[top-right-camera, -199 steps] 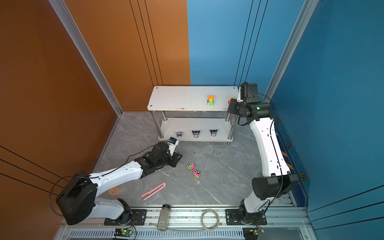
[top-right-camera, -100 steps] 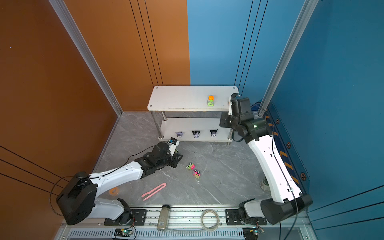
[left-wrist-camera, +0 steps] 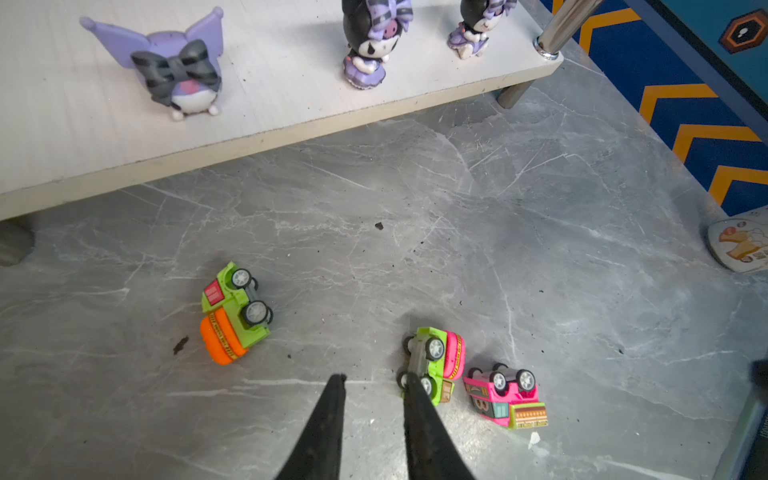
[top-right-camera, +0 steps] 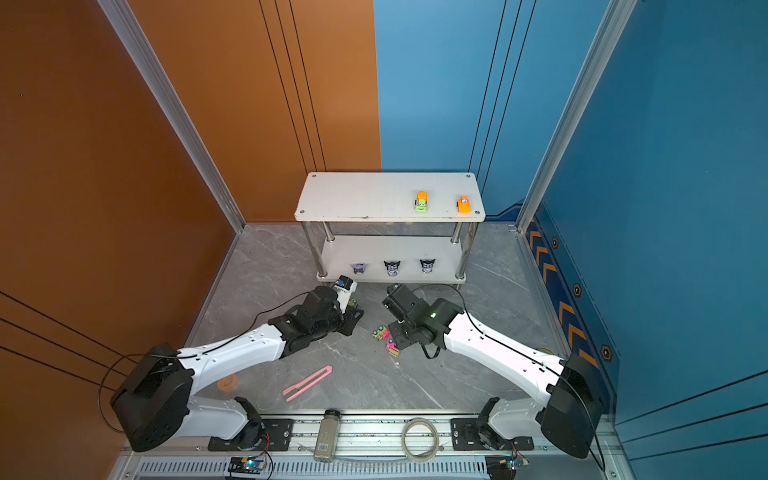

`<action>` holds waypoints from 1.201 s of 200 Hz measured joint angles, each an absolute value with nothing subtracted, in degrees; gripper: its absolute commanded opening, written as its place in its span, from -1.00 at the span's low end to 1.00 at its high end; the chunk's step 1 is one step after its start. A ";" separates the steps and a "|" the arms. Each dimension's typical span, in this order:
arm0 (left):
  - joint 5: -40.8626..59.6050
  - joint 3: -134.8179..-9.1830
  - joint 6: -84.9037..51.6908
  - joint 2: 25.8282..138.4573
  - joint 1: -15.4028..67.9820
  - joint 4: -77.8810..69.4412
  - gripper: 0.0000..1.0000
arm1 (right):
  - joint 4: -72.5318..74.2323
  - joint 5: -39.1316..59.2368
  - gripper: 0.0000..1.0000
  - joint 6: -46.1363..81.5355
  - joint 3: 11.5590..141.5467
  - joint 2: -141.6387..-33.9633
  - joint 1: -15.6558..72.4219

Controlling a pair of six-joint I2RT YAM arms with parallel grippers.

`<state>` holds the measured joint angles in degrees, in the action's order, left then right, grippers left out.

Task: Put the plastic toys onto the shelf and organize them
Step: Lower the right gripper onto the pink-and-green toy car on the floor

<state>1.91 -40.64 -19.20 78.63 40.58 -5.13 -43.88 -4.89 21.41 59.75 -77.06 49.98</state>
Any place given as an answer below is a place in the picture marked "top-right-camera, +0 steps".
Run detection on black purple robot toy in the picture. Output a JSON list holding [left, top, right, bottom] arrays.
[[419, 258, 436, 275]]

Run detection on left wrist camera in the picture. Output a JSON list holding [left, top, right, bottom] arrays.
[[332, 275, 357, 313]]

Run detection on left circuit board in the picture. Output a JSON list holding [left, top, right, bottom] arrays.
[[227, 456, 269, 476]]

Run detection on orange toy car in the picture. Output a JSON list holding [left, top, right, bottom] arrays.
[[457, 196, 472, 214]]

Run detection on white two-tier shelf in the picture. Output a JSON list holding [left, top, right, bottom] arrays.
[[295, 172, 486, 285]]

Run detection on orange green toy truck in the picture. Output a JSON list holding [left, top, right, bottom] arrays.
[[414, 191, 428, 213]]

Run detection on coiled white cable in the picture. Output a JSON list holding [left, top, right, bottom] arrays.
[[400, 417, 441, 463]]

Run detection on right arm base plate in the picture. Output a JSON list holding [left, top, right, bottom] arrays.
[[450, 417, 535, 451]]

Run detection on clear plastic bottle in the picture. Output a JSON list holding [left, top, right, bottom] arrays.
[[313, 409, 341, 463]]

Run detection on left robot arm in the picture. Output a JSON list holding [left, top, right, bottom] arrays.
[[110, 277, 363, 452]]

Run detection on orange tape roll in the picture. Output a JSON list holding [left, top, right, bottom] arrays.
[[217, 374, 239, 392]]

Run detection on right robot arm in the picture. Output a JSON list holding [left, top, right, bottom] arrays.
[[382, 284, 608, 459]]

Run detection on pink plastic tongs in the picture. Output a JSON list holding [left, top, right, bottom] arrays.
[[282, 365, 333, 402]]

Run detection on circuit board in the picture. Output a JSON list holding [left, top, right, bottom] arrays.
[[484, 455, 530, 480], [227, 456, 269, 476]]

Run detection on right circuit board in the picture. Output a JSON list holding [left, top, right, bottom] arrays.
[[484, 455, 530, 480]]

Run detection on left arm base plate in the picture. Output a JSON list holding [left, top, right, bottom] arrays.
[[207, 418, 294, 453]]

